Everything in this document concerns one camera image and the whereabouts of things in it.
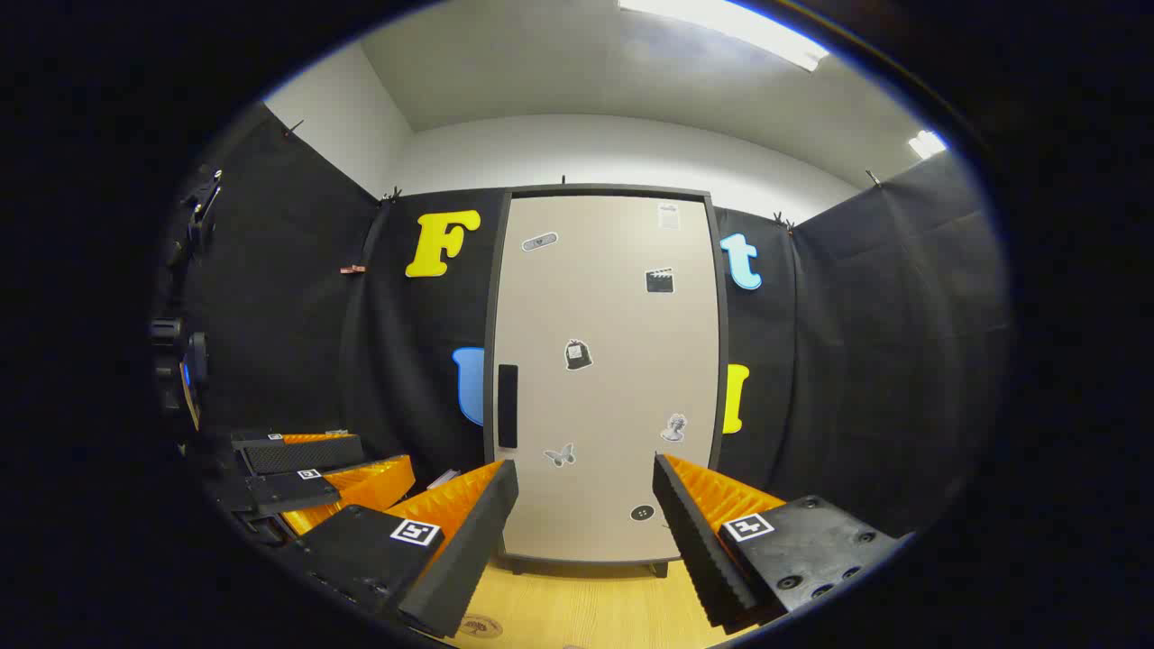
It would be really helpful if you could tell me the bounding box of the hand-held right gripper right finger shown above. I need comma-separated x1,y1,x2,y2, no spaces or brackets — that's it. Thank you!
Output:
651,452,902,634

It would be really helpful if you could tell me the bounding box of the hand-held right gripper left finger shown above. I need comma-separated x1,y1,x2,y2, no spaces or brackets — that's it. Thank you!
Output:
298,458,521,639

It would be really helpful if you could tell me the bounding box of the black cabinet door handle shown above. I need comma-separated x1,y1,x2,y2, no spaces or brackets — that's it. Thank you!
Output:
498,363,519,450

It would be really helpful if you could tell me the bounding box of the gray cabinet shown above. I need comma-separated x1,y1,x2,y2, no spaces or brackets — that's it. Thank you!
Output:
482,185,731,578

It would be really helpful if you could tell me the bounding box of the black backdrop cloth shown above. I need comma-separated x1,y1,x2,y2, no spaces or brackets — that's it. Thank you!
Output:
158,101,1015,542

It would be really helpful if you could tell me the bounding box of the long ceiling light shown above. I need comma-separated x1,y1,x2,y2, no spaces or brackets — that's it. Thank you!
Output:
618,0,830,73

